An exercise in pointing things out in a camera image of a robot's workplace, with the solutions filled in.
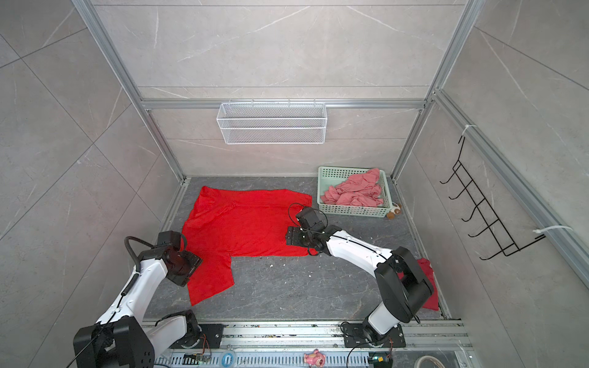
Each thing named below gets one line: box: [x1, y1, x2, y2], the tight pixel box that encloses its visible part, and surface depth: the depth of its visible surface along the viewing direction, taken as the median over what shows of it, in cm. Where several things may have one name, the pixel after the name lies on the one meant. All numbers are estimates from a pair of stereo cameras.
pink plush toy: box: [303, 348, 326, 367], surface depth 69 cm
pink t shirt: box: [320, 167, 384, 207], surface depth 112 cm
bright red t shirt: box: [182, 186, 313, 306], surface depth 102 cm
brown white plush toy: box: [386, 201, 402, 221], surface depth 106 cm
